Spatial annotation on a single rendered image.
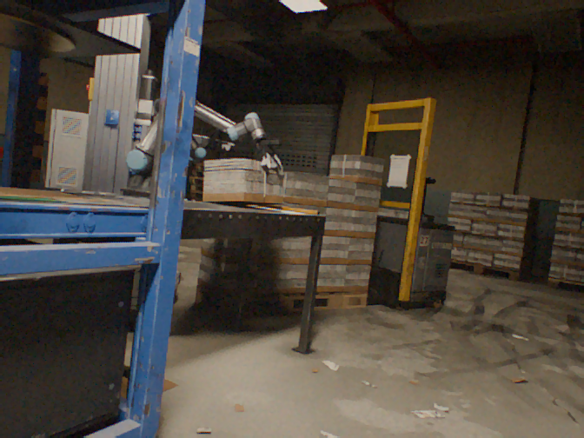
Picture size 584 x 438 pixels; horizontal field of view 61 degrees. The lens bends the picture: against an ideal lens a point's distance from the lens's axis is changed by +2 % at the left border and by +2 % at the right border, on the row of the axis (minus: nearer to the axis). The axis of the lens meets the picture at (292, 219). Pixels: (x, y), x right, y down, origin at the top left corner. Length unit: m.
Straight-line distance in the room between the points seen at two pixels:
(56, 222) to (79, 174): 1.72
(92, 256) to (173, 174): 0.35
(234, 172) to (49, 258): 1.45
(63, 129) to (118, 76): 0.46
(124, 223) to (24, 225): 0.32
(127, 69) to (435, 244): 2.98
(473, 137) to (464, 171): 0.66
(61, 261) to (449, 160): 9.15
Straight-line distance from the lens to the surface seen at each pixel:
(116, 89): 3.28
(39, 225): 1.50
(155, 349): 1.66
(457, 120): 10.17
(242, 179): 2.59
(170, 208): 1.56
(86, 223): 1.57
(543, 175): 9.77
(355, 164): 4.10
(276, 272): 3.65
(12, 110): 2.30
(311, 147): 11.25
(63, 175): 3.26
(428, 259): 4.62
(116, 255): 1.46
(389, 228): 4.68
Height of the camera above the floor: 0.91
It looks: 3 degrees down
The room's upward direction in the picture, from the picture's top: 7 degrees clockwise
